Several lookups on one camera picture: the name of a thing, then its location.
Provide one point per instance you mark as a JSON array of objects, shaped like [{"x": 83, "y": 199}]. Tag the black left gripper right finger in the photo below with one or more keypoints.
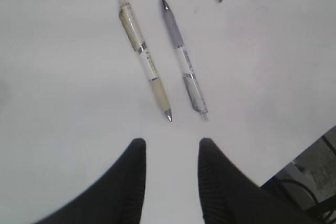
[{"x": 228, "y": 196}]

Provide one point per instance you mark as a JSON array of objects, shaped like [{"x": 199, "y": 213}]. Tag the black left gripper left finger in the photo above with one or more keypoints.
[{"x": 116, "y": 197}]

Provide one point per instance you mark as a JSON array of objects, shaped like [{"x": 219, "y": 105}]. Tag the grey white clear pen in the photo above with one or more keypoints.
[{"x": 189, "y": 77}]

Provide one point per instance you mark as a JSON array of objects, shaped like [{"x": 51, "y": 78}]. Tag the cream barrel pen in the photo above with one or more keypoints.
[{"x": 137, "y": 41}]

